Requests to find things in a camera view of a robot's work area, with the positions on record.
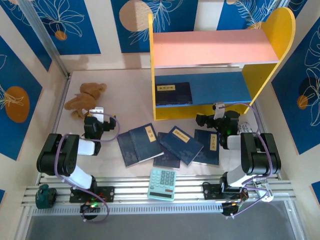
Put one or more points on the dark blue book yellow label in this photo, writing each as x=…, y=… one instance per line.
x=208, y=152
x=180, y=93
x=165, y=161
x=125, y=150
x=180, y=147
x=145, y=145

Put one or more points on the brown plush dog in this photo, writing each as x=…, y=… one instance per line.
x=85, y=100

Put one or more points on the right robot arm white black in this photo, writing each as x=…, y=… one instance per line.
x=262, y=155

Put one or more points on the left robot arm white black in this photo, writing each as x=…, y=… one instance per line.
x=53, y=155

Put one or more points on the white printed bottle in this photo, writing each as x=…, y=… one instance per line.
x=246, y=128
x=267, y=196

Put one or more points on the white printed pack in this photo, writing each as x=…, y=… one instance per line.
x=260, y=184

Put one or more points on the yellow bookshelf pink blue shelves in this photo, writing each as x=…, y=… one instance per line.
x=212, y=47

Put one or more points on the mint green calculator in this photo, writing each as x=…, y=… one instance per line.
x=161, y=182

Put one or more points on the black controller box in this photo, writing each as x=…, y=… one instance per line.
x=87, y=208
x=228, y=210

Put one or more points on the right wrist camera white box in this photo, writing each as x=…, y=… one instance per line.
x=220, y=110

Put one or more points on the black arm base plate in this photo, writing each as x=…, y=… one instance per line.
x=211, y=191
x=107, y=193

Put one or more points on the aluminium rail frame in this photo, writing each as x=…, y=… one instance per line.
x=135, y=190

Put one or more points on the aluminium corner post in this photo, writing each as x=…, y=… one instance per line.
x=45, y=37

